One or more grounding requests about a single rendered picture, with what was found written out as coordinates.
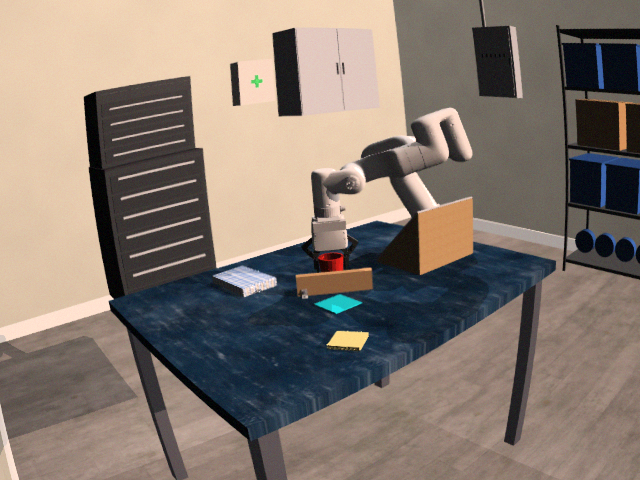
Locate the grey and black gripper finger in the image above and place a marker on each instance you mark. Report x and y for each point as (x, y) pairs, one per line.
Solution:
(348, 251)
(311, 254)

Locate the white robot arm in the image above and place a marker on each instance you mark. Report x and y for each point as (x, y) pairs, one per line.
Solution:
(429, 147)

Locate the yellow sticky-note pad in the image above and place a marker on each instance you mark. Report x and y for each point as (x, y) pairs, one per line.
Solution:
(343, 340)

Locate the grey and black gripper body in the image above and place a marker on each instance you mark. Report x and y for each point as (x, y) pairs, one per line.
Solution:
(328, 241)

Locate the red cup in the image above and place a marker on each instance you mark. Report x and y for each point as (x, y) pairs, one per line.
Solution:
(330, 262)

